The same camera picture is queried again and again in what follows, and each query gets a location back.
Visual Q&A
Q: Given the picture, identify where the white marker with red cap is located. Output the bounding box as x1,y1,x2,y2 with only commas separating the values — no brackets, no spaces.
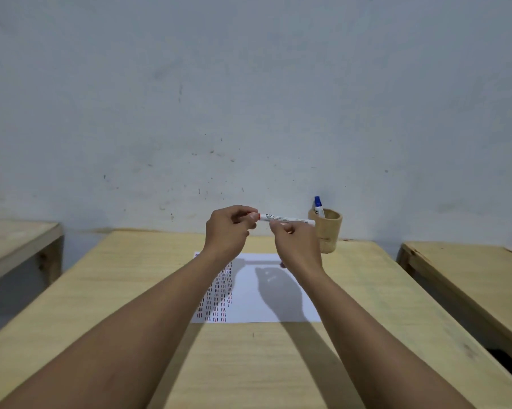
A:
249,212,316,227

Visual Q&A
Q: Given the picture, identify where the person's right forearm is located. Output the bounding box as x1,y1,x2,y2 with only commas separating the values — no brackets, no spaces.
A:
288,268,477,409

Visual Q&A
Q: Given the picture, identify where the white paper sheet with marks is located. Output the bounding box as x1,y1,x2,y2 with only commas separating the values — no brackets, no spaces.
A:
190,251,322,324

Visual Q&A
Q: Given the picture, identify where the person's left hand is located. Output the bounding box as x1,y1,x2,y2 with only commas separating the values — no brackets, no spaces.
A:
203,204,261,263

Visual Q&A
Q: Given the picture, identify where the wooden pen holder cup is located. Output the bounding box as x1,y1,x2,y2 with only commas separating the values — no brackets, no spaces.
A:
308,208,343,254

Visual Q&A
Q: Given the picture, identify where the wooden side table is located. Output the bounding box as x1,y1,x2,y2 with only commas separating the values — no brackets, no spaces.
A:
397,241,512,381
0,220,64,291

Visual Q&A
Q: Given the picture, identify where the person's right hand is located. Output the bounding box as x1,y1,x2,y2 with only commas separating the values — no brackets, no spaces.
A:
269,220,325,281

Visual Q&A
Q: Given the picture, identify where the person's left forearm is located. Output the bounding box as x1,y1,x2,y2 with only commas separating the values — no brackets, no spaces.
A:
0,248,235,409

